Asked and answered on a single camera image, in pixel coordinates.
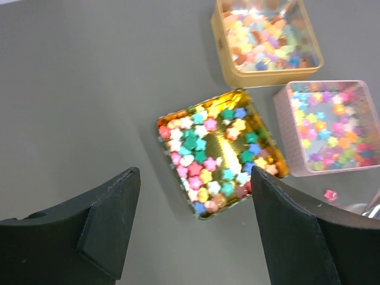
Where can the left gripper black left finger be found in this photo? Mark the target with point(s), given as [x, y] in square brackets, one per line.
[80, 241]

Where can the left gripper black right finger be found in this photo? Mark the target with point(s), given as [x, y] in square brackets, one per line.
[307, 241]

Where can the gold tin of star candies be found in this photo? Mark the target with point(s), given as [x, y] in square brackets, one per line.
[211, 148]

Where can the gold tin of pastel gummies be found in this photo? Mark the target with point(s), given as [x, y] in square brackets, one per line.
[264, 43]

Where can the clear plastic jar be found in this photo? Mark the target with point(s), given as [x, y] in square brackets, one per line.
[369, 209]

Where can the pink tin of bright gummies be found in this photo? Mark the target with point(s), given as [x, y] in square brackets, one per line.
[327, 126]

